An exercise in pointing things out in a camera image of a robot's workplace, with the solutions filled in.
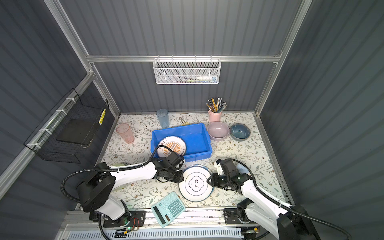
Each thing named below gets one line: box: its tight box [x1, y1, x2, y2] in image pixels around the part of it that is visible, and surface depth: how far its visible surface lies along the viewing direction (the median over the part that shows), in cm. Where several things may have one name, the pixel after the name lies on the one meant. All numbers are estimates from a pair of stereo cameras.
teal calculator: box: [151, 191, 186, 228], surface depth 77 cm
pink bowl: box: [207, 121, 230, 141], surface depth 107 cm
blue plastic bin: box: [150, 123, 213, 162], surface depth 104 cm
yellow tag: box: [98, 108, 107, 125], surface depth 84 cm
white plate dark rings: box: [178, 165, 214, 203], surface depth 84 cm
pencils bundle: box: [206, 97, 228, 113], surface depth 111 cm
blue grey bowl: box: [230, 123, 251, 142], surface depth 107 cm
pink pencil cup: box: [208, 110, 223, 122], surface depth 111 cm
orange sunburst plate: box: [157, 136, 186, 157], surface depth 102 cm
